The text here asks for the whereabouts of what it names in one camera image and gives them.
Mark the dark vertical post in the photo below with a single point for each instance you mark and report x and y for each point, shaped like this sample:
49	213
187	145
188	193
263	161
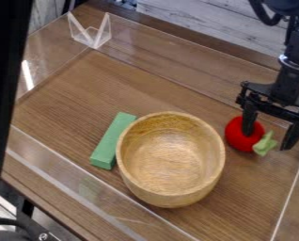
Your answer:
15	17

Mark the green rectangular block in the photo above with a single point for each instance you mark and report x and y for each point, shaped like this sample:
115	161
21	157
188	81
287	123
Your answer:
103	157

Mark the red plush strawberry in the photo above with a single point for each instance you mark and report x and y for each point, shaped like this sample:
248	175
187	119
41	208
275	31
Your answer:
258	143

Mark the black table leg bracket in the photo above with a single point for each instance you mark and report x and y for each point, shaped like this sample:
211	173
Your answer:
36	231

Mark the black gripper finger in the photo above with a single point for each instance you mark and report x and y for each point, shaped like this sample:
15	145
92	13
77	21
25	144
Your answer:
250	114
291	137

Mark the wooden bowl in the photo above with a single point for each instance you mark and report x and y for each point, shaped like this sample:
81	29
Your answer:
170	158

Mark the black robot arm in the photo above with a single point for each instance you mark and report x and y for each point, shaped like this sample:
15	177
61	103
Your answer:
271	11

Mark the clear acrylic corner bracket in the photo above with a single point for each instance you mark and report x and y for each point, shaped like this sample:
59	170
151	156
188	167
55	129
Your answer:
89	36

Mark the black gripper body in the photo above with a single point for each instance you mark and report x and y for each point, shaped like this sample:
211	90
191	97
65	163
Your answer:
255	99

